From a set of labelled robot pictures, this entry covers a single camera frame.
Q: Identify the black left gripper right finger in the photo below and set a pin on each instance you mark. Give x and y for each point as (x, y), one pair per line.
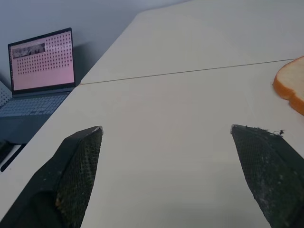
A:
(270, 173)

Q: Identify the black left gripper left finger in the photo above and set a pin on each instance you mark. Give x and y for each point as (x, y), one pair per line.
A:
(71, 171)

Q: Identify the slice of white bread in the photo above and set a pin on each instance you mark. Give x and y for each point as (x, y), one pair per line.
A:
(291, 82)

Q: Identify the grey open laptop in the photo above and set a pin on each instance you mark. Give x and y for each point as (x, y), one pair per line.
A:
(38, 78)

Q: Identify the white perforated panel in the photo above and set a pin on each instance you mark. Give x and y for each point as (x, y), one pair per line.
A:
(3, 96)

